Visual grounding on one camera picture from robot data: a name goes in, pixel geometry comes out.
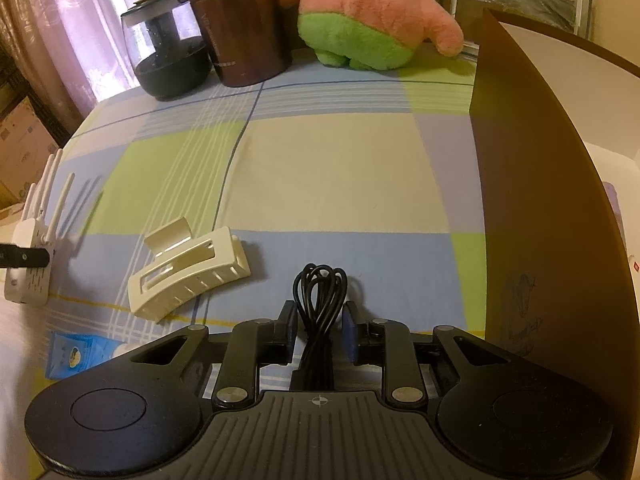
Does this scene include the pink star plush toy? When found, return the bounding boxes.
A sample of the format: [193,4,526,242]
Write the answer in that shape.
[276,0,466,72]

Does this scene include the cardboard boxes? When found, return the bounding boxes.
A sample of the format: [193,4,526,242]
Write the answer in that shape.
[0,72,57,213]

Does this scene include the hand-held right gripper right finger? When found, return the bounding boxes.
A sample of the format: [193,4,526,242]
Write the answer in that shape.
[342,301,506,407]

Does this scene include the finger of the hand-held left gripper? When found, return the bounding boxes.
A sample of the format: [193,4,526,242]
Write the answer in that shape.
[0,243,52,270]

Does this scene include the cream hair claw clip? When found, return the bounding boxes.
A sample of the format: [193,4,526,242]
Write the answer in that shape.
[127,217,251,323]

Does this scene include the brown box with white interior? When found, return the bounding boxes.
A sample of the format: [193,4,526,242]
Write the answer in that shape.
[469,7,640,480]

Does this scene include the light blue packet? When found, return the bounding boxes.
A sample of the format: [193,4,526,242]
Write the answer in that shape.
[47,332,132,382]

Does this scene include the brown cylindrical canister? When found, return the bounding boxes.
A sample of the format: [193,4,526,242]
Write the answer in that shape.
[181,0,293,88]

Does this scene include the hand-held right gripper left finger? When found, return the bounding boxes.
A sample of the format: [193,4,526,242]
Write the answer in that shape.
[130,300,301,409]

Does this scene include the pink sheer curtain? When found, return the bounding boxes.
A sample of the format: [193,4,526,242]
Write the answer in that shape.
[0,0,201,128]

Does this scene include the white router with antennas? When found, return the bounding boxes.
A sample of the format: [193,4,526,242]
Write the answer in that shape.
[4,149,76,307]

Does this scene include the black humidifier with clear dome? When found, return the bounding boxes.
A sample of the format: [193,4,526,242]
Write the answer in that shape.
[121,0,213,101]

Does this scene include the checked tablecloth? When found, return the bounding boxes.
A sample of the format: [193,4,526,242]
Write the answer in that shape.
[27,42,490,396]

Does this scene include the black cable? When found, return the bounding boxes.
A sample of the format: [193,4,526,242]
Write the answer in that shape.
[291,262,349,391]

